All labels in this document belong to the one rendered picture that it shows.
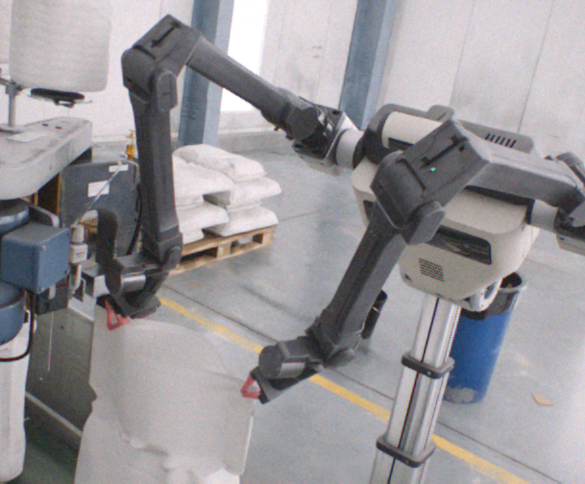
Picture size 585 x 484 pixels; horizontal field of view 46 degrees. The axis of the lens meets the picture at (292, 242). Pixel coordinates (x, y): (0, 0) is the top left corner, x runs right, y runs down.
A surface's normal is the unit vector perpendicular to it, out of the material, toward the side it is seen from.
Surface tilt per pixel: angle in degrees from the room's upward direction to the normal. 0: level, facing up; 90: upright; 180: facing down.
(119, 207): 90
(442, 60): 90
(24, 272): 90
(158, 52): 48
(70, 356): 90
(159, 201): 103
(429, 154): 62
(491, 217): 40
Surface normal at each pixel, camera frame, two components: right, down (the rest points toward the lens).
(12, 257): -0.21, 0.29
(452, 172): -0.45, -0.30
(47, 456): 0.16, -0.93
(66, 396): -0.58, 0.17
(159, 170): 0.63, 0.54
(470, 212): -0.25, -0.61
